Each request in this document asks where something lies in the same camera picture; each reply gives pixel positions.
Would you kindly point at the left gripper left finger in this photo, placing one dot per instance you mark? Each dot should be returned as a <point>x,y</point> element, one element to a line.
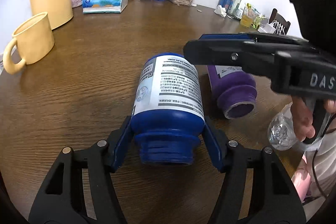
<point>60,198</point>

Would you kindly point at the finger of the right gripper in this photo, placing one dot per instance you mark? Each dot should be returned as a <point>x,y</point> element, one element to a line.
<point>258,37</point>
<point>254,58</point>

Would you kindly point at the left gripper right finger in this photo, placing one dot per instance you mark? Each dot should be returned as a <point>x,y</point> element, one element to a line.
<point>274,198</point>

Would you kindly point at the purple pill bottle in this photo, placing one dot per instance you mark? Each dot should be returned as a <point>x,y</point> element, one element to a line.
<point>233,90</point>

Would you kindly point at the clear patterned plastic cup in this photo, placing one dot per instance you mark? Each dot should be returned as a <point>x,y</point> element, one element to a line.
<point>281,134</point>

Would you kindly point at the blue pill bottle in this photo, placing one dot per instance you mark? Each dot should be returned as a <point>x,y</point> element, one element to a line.
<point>168,114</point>

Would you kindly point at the person's right hand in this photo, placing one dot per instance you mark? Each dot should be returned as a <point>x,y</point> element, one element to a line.
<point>303,118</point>

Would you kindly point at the snack packets pile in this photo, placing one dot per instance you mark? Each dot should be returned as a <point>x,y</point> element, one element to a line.
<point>258,19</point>

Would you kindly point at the white power strip charger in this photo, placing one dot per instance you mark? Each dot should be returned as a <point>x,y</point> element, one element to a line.
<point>267,29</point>

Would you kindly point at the glass of yellow drink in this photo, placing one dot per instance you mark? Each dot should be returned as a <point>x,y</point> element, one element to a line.
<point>248,18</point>

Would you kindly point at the dark wooden chair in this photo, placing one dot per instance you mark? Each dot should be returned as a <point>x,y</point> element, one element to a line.
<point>280,25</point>

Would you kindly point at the clear glass bottle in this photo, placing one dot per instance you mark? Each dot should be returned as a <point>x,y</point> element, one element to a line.
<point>234,8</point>

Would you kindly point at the crumpled white tissue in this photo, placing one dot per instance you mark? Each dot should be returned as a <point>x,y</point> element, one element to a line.
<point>220,11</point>

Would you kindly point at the pink clothing on lap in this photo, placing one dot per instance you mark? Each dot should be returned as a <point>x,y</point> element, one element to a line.
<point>302,179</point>

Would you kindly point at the yellow ceramic mug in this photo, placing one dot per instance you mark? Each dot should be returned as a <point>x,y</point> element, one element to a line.
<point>33,40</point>

